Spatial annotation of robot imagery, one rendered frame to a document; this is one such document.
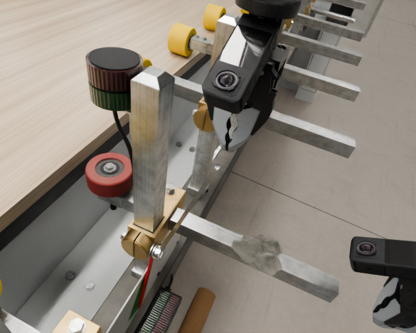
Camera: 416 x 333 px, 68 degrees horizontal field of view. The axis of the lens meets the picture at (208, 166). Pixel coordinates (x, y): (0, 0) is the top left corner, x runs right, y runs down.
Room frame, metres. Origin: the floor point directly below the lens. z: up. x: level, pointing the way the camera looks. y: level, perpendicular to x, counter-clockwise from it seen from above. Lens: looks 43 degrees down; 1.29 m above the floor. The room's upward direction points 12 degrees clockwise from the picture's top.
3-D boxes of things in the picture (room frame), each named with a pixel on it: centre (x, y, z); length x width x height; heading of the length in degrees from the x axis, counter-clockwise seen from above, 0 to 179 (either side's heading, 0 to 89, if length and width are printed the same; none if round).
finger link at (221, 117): (0.38, -0.01, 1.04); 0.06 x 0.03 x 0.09; 165
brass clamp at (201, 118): (0.56, 0.01, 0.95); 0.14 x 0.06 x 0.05; 165
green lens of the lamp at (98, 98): (0.31, 0.12, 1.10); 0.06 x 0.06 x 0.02
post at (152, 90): (0.29, 0.08, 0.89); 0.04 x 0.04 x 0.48; 75
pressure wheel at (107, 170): (0.36, 0.16, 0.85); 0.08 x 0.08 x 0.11
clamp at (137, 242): (0.32, 0.07, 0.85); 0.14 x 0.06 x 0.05; 165
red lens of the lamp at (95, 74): (0.31, 0.12, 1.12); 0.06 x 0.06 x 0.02
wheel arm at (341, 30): (1.28, -0.28, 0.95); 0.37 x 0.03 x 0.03; 75
